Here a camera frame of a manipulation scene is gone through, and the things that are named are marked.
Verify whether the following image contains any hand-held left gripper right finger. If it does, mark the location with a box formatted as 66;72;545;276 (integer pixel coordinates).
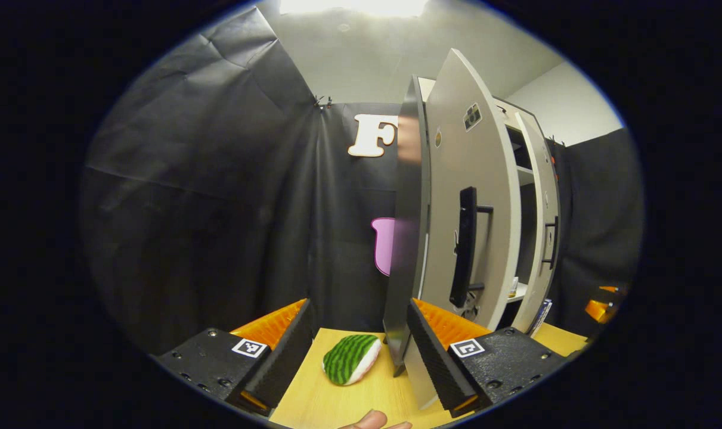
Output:
406;298;570;418

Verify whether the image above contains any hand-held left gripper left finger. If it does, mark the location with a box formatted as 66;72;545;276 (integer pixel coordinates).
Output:
155;298;315;416

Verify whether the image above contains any white grey shoe cabinet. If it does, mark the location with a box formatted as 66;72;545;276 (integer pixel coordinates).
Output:
385;74;561;376

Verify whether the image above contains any white cabinet door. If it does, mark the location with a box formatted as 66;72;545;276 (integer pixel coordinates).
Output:
405;49;523;409
512;110;562;334

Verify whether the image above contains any green watermelon slice toy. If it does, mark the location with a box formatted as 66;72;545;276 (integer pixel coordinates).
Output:
322;334;383;386

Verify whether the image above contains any black door handle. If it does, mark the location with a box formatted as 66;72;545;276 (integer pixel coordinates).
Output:
541;216;560;270
449;186;494;309

